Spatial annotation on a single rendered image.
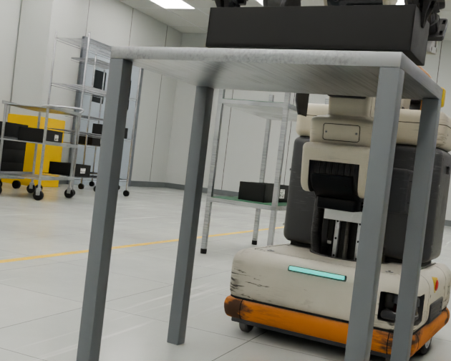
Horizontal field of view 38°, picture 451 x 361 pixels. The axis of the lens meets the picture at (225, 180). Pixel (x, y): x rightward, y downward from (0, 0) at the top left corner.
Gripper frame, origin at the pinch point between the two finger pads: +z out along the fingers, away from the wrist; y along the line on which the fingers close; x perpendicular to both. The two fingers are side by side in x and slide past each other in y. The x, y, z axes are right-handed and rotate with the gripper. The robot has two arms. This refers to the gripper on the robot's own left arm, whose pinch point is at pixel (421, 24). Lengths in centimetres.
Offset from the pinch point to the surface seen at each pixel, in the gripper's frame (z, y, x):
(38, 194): 77, -420, 312
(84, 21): -171, -632, 587
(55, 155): 34, -574, 495
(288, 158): -13, -417, 915
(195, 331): 94, -65, 20
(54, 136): 18, -439, 345
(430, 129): 26.3, 5.4, -0.4
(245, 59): 19, -27, -42
